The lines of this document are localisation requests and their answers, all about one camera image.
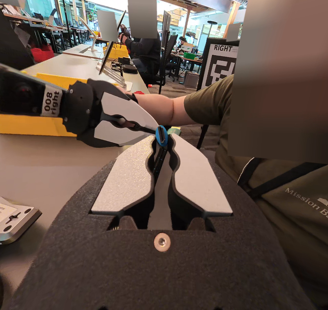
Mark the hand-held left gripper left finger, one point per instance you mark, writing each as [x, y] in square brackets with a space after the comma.
[128, 179]

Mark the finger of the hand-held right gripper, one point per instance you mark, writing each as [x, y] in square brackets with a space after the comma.
[115, 135]
[123, 107]

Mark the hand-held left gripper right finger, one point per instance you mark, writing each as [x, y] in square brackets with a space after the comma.
[197, 181]

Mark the person's right forearm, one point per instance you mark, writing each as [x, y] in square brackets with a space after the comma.
[158, 107]

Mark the black pouch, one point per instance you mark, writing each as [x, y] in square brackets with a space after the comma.
[130, 69]

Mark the computer monitor on metal stand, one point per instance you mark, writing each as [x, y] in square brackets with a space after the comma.
[109, 56]

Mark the small yellow bin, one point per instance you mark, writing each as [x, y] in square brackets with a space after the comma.
[119, 52]

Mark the yellow plastic bin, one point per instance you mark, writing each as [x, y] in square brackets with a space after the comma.
[25, 125]

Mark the red bag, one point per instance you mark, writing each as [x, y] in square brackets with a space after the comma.
[42, 54]

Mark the black office chair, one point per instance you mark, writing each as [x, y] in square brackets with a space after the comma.
[166, 58]

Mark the grey floor bin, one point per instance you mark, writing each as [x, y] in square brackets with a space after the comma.
[191, 79]

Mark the green storage bins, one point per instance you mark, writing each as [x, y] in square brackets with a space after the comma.
[192, 56]

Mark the person's olive shirt torso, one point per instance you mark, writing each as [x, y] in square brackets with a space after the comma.
[281, 238]

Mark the black white tag sign board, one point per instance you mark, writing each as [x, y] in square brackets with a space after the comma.
[217, 66]

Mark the grey metal mounting plate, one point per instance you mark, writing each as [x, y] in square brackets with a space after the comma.
[18, 220]

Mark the black floor lamp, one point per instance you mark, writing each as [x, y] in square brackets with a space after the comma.
[212, 24]

